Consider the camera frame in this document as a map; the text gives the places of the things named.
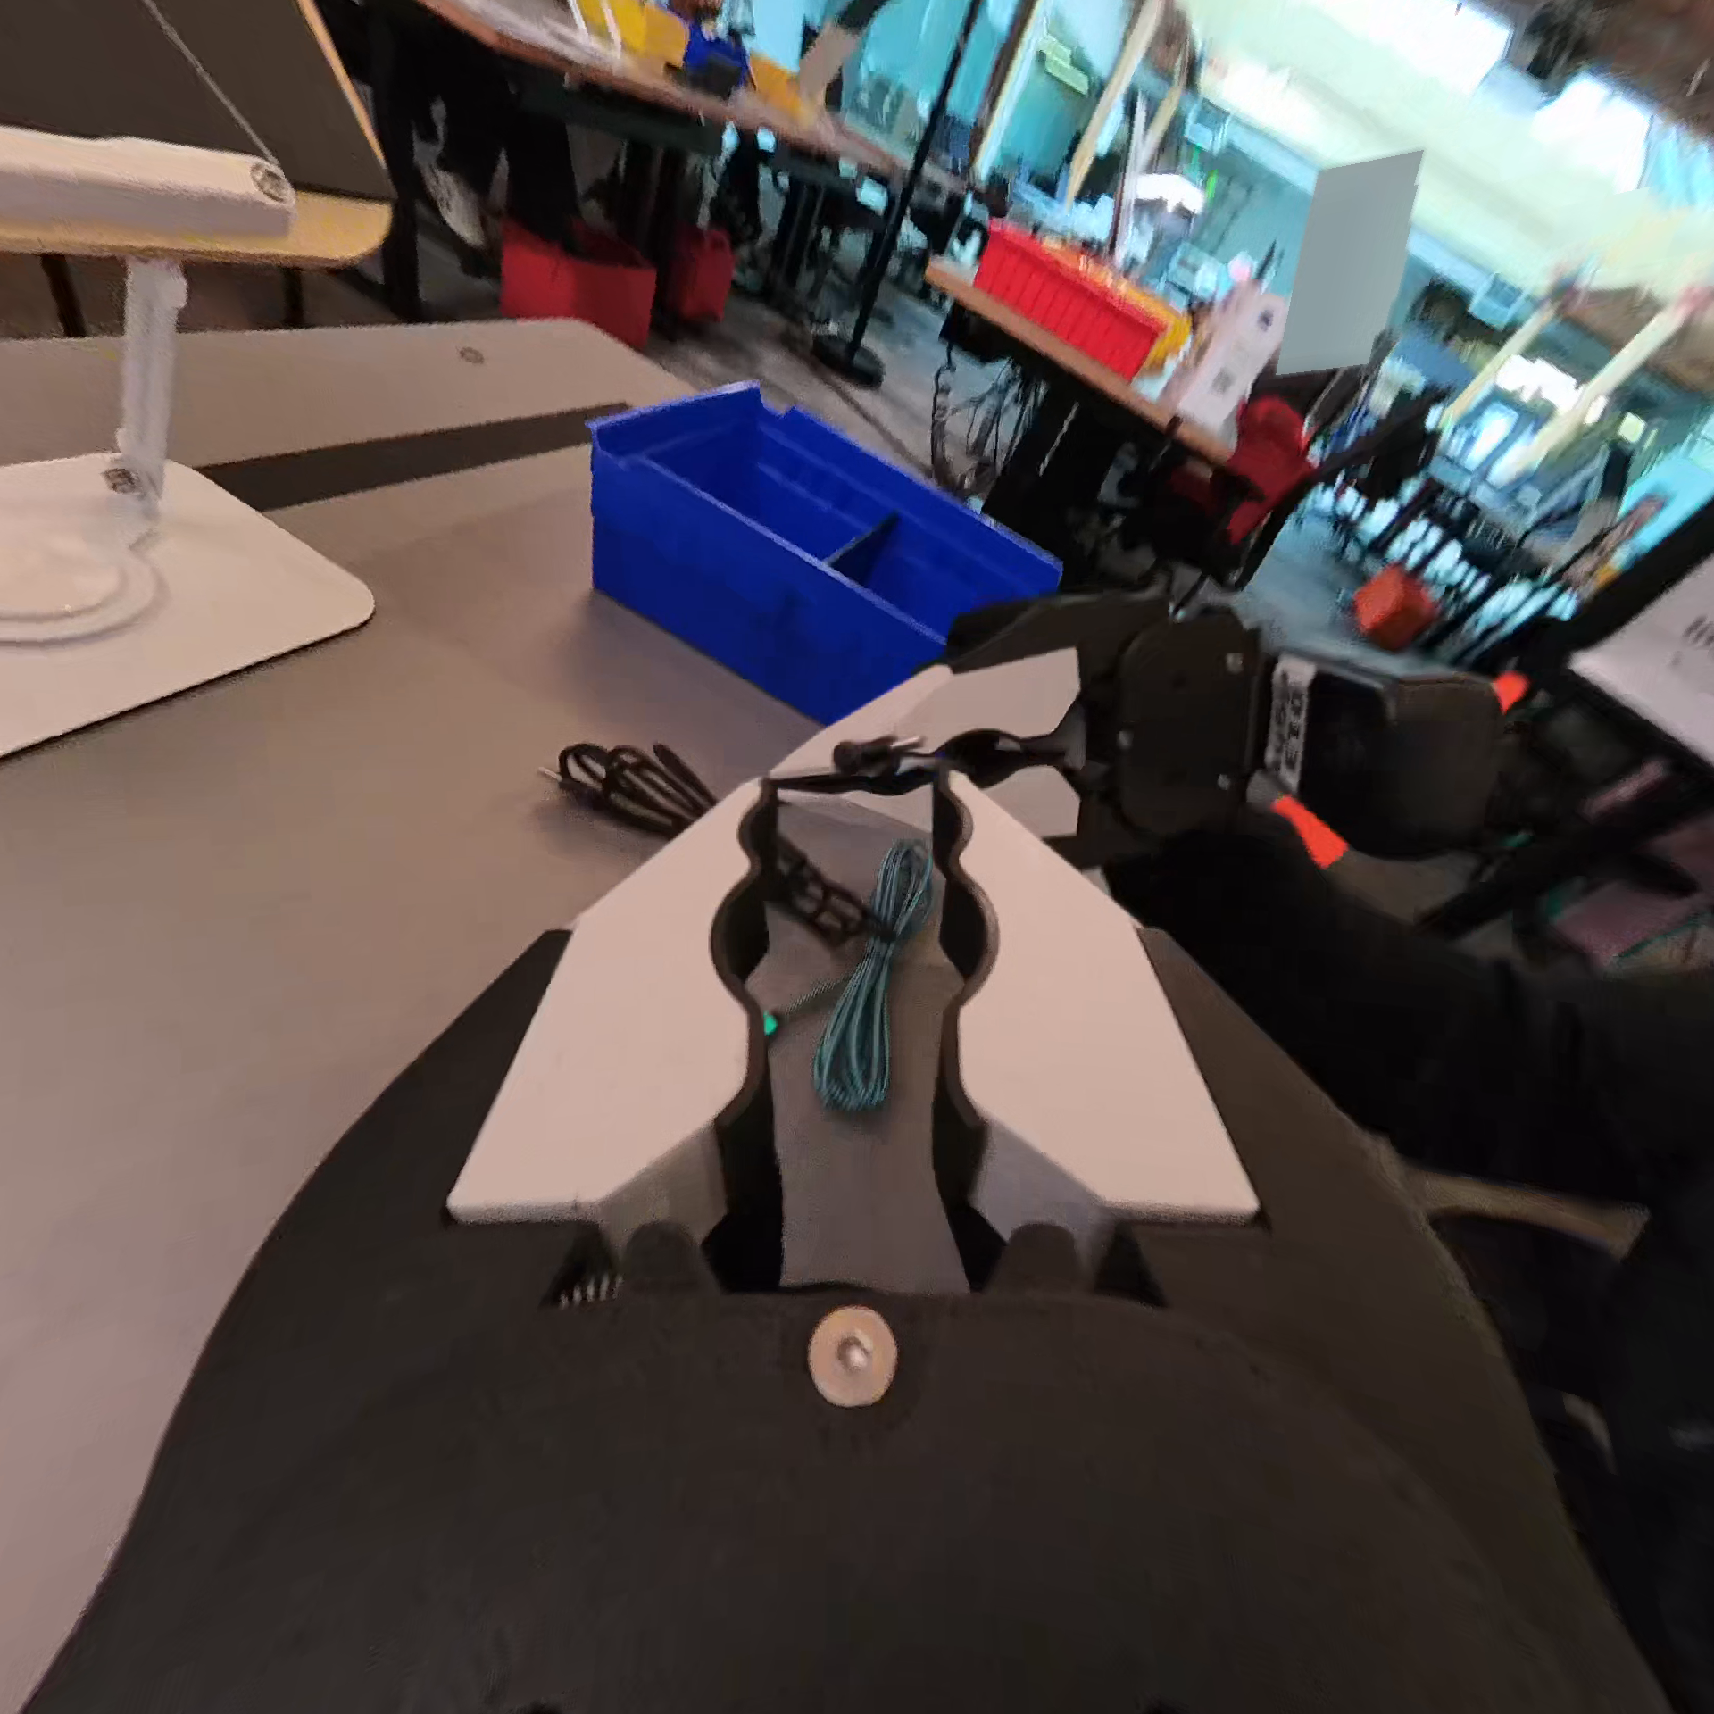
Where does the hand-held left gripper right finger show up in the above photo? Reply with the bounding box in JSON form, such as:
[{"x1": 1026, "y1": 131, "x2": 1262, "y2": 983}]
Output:
[{"x1": 938, "y1": 775, "x2": 1259, "y2": 1227}]

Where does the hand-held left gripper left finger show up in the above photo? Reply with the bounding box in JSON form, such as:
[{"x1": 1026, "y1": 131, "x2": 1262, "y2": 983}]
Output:
[{"x1": 450, "y1": 782, "x2": 778, "y2": 1227}]

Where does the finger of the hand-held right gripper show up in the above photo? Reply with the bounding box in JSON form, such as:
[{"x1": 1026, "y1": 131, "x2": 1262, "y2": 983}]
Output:
[
  {"x1": 964, "y1": 775, "x2": 1116, "y2": 874},
  {"x1": 776, "y1": 654, "x2": 1087, "y2": 785}
]

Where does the blue plastic bin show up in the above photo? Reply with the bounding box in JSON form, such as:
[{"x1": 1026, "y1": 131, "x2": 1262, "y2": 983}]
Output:
[{"x1": 588, "y1": 381, "x2": 1066, "y2": 727}]

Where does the teal braided usb-c cable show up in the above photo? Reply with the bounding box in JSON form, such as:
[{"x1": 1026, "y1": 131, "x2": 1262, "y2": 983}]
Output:
[{"x1": 765, "y1": 840, "x2": 937, "y2": 1116}]

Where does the grey usb hub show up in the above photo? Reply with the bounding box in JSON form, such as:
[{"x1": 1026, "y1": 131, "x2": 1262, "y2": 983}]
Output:
[{"x1": 768, "y1": 835, "x2": 892, "y2": 944}]

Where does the black usb-c cable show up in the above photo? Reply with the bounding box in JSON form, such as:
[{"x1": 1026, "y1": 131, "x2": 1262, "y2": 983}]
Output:
[{"x1": 543, "y1": 740, "x2": 718, "y2": 842}]

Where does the person's right forearm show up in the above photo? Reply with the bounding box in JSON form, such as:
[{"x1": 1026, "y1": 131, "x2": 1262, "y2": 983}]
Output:
[{"x1": 1285, "y1": 871, "x2": 1714, "y2": 1206}]

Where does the person's right hand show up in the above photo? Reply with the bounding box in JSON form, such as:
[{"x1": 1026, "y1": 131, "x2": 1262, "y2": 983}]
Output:
[{"x1": 1113, "y1": 814, "x2": 1371, "y2": 1072}]

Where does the orange storage bin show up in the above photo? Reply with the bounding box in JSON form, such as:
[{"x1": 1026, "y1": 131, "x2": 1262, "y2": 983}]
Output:
[{"x1": 1352, "y1": 562, "x2": 1441, "y2": 649}]

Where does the red bag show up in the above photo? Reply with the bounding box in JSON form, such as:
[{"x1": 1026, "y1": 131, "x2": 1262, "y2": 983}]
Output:
[{"x1": 1205, "y1": 393, "x2": 1326, "y2": 552}]

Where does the black floor pole stand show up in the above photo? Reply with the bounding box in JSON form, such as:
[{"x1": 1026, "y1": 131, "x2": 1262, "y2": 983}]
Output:
[{"x1": 814, "y1": 0, "x2": 1021, "y2": 390}]

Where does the white printed card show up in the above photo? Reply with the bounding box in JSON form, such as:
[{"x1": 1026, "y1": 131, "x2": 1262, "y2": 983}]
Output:
[{"x1": 1177, "y1": 289, "x2": 1289, "y2": 416}]

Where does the long red storage bin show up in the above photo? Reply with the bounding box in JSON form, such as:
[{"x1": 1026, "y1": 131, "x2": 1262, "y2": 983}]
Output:
[{"x1": 973, "y1": 220, "x2": 1167, "y2": 381}]

